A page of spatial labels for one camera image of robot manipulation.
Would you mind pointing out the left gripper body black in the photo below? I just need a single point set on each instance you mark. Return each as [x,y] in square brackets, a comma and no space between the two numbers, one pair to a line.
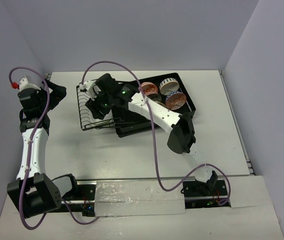
[51,90]

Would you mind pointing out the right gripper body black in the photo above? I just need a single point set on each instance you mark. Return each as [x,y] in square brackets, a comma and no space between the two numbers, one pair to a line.
[102,102]

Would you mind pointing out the orange floral bowl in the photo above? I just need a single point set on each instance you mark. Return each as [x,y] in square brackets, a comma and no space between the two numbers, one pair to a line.
[149,88]

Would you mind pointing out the black leaf pattern bowl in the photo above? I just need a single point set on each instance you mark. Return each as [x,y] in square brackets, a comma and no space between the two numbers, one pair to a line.
[155,97]

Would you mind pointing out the white bowl pink rim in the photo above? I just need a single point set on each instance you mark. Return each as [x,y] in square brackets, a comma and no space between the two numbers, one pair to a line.
[168,85]

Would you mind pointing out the orange blue geometric bowl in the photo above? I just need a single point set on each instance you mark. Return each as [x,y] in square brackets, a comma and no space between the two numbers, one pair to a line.
[175,100]

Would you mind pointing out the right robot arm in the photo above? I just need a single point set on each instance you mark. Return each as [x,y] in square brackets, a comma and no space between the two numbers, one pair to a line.
[179,126]

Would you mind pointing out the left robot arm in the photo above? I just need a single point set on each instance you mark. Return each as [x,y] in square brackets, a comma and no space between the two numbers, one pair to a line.
[33,192]

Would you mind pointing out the white taped sheet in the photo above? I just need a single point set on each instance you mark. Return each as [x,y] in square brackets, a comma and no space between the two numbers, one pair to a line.
[136,198]

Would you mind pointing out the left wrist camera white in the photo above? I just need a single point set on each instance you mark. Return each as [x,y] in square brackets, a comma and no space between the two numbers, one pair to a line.
[24,83]

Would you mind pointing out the black wire plate rack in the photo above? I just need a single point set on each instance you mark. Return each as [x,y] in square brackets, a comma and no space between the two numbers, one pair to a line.
[87,122]

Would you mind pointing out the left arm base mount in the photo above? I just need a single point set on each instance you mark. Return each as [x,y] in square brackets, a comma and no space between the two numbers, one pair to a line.
[81,199]

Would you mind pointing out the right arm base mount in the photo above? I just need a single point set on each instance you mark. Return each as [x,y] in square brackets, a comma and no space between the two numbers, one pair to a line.
[197,195]

